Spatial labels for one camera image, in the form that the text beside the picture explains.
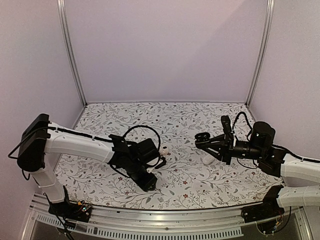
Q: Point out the white round earbud case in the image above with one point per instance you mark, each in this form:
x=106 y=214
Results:
x=164 y=150

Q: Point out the right aluminium frame post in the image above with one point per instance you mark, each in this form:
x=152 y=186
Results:
x=262 y=51

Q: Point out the left aluminium frame post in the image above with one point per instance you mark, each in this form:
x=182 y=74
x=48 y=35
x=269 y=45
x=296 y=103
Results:
x=61 y=7

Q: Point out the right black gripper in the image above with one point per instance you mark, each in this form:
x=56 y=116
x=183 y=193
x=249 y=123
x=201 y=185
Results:
x=226 y=149

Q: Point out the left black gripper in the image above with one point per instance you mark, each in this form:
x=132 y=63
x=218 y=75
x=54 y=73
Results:
x=146 y=184

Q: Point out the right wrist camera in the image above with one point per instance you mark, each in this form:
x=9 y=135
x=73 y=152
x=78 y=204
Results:
x=226 y=125

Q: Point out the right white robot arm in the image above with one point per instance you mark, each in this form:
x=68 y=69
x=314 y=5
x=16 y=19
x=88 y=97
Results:
x=276 y=161

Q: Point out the white oval case lid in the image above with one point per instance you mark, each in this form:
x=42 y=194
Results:
x=208 y=159

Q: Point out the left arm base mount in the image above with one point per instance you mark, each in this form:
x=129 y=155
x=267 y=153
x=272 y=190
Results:
x=80 y=211

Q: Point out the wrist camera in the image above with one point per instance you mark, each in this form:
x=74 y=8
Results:
x=162 y=162
x=226 y=125

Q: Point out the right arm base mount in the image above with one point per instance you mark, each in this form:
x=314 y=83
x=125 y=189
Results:
x=267 y=209

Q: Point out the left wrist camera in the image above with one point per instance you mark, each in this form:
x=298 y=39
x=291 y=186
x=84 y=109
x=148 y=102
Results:
x=162 y=162

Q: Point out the floral tablecloth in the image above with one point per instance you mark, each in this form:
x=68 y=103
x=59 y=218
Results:
x=184 y=182

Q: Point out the black earbud charging case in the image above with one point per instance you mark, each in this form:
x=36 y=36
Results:
x=202 y=137

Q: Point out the aluminium frame post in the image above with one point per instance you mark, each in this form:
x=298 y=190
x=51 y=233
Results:
x=262 y=51
x=61 y=7

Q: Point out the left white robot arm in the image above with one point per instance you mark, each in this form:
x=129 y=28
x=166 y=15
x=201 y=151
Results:
x=42 y=137

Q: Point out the front aluminium rail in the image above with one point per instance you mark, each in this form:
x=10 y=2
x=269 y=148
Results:
x=114 y=223

